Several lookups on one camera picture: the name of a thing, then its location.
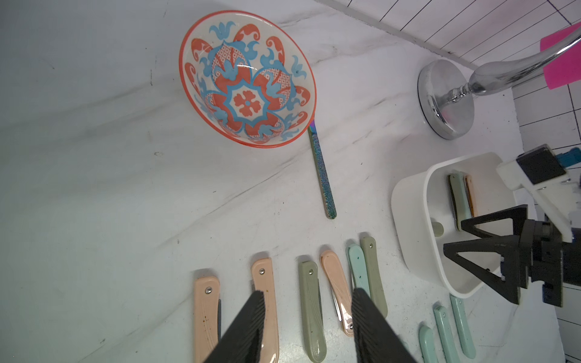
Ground iridescent butter knife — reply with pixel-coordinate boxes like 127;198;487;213
308;120;337;219

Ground white plastic storage box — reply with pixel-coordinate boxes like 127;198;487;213
391;152;517;299

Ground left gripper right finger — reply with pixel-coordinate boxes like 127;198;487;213
352;288;415;362

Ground hidden mint knife in box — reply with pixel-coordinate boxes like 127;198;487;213
448;172;473;231

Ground olive folding fruit knife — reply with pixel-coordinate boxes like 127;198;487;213
360;235;388;319

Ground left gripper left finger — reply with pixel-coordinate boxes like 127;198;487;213
204;290;266;363

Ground chrome glass holder stand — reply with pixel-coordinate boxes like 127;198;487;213
418;27;580;140

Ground mint folding fruit knife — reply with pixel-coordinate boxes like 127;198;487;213
450;295;477;359

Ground pink folding fruit knife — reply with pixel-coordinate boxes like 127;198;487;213
320;250;354;337

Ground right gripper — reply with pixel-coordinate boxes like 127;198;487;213
443;204;580;307

